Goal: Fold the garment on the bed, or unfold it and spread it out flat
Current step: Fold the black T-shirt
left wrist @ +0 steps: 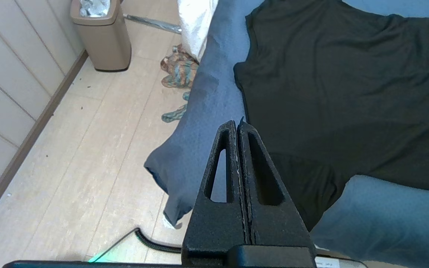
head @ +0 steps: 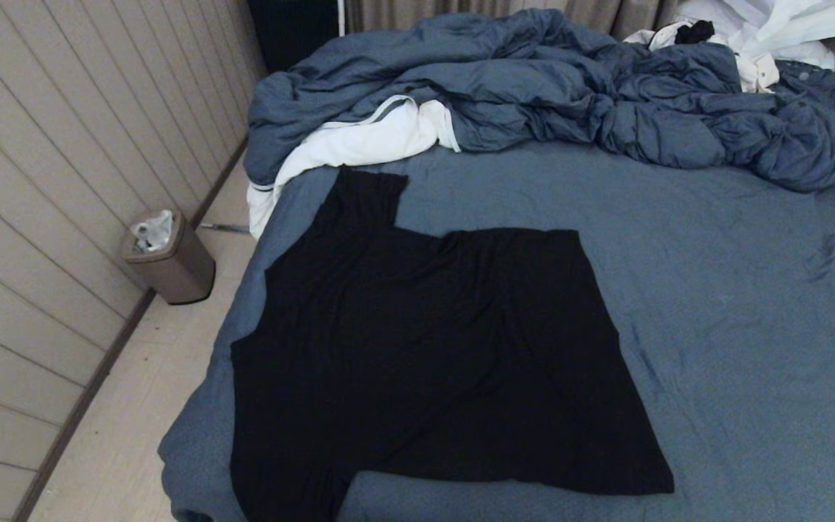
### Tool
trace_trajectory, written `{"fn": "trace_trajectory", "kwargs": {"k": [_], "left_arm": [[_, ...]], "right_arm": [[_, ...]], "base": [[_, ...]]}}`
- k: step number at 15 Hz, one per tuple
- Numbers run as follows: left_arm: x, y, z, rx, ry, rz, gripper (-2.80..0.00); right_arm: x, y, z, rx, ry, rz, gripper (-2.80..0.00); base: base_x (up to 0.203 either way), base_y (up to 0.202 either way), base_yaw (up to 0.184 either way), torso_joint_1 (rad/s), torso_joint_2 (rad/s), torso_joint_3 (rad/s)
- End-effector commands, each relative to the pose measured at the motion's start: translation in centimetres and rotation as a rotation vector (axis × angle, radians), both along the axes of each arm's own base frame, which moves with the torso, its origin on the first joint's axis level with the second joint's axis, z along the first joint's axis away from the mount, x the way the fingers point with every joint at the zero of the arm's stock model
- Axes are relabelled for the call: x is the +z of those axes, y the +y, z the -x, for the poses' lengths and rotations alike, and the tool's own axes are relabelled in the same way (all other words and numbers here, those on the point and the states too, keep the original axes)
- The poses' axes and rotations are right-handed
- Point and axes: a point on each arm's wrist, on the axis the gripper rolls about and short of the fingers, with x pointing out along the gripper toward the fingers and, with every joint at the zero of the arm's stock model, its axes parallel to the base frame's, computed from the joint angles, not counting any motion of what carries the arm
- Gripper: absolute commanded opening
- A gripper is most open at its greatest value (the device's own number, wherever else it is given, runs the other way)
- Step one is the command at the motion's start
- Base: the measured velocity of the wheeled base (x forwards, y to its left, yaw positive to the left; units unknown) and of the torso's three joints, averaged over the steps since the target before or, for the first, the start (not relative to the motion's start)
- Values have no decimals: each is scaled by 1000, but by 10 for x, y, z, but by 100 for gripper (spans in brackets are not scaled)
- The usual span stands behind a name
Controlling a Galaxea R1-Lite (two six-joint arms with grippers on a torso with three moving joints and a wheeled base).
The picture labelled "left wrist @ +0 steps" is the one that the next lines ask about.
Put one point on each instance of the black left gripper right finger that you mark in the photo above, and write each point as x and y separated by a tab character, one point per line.
274	227

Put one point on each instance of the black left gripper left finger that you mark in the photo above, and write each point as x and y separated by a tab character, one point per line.
218	230

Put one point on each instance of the black t-shirt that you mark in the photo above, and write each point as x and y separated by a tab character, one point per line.
330	93

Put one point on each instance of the teal striped fabric piece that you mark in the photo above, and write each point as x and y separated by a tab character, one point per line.
173	115

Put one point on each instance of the brown teal patterned fabric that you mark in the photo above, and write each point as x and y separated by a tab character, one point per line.
179	69

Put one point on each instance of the white duvet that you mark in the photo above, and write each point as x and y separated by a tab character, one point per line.
196	26

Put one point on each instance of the brown trash bin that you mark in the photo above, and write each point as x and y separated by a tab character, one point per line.
106	44

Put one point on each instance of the silver metal rod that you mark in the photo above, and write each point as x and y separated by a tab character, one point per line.
151	23

